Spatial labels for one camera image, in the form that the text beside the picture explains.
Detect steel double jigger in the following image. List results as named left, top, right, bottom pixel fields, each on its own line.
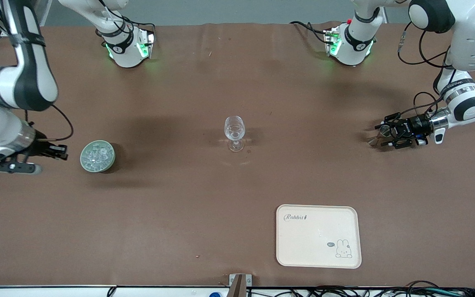
left=367, top=124, right=391, bottom=147

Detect clear ice cubes pile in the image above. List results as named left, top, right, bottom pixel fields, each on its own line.
left=83, top=143, right=113, bottom=170

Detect clear wine glass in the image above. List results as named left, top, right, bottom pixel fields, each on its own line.
left=224, top=116, right=246, bottom=152

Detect green round bowl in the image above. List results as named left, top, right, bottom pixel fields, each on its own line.
left=80, top=140, right=116, bottom=173

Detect cream rabbit print tray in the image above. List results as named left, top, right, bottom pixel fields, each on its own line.
left=276, top=204, right=362, bottom=269

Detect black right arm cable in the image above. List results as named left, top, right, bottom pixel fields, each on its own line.
left=25, top=104, right=74, bottom=142

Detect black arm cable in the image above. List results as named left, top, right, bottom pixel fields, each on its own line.
left=397, top=21, right=454, bottom=118
left=25, top=104, right=74, bottom=142

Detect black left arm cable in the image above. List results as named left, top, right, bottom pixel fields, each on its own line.
left=397, top=21, right=454, bottom=118

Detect black left base cables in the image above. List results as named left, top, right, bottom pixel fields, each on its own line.
left=290, top=21, right=333, bottom=44

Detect black base cables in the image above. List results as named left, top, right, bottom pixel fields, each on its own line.
left=290, top=21, right=333, bottom=44
left=122, top=16, right=156, bottom=35

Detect white table edge rail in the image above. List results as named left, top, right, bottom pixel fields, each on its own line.
left=0, top=285, right=475, bottom=297

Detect black cable bundle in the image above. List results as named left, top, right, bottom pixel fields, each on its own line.
left=248, top=280, right=475, bottom=297

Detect black right base cables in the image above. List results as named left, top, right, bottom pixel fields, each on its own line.
left=122, top=16, right=156, bottom=35

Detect metal table edge bracket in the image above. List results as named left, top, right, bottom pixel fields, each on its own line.
left=229, top=273, right=252, bottom=297

